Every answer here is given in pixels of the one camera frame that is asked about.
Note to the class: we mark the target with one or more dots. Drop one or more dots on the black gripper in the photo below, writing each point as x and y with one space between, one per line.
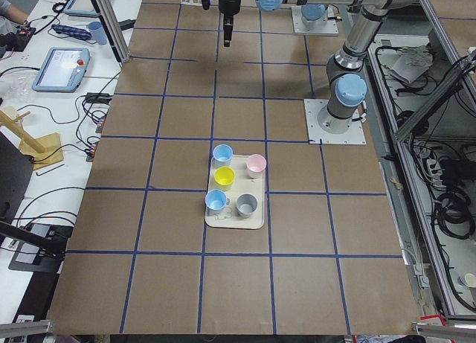
227 7

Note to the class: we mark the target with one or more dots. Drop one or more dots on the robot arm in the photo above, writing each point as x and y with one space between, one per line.
314 16
348 89

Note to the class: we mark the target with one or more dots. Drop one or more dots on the blue cup on desk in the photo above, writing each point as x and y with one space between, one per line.
97 33

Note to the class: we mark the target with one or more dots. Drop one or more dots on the blue cup far end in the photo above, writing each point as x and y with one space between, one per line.
222 155

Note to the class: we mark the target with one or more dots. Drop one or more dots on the pink plastic cup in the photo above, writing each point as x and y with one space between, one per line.
256 165

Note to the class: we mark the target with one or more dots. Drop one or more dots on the yellow plastic cup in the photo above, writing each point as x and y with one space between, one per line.
224 178

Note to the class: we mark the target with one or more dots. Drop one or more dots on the blue cup near grey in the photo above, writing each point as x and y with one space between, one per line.
215 202

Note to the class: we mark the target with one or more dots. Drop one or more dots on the grey plastic cup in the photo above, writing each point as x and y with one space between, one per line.
246 205

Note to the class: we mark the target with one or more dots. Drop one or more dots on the black power adapter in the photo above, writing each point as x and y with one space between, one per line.
127 24

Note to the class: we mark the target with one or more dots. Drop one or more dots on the teach pendant far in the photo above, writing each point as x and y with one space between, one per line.
80 8

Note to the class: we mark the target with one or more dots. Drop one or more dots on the teach pendant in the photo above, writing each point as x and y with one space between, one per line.
80 8
62 70

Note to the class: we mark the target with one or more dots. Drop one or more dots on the teach pendant near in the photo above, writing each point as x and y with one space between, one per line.
62 70

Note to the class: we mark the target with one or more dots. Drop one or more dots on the cream plastic tray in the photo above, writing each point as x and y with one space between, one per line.
229 217

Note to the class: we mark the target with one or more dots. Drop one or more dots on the wooden stand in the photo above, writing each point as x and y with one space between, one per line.
45 150

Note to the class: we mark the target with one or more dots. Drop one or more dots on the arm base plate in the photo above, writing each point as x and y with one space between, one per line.
322 128
330 30

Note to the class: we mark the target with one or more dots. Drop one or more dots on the aluminium frame post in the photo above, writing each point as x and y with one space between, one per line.
108 19

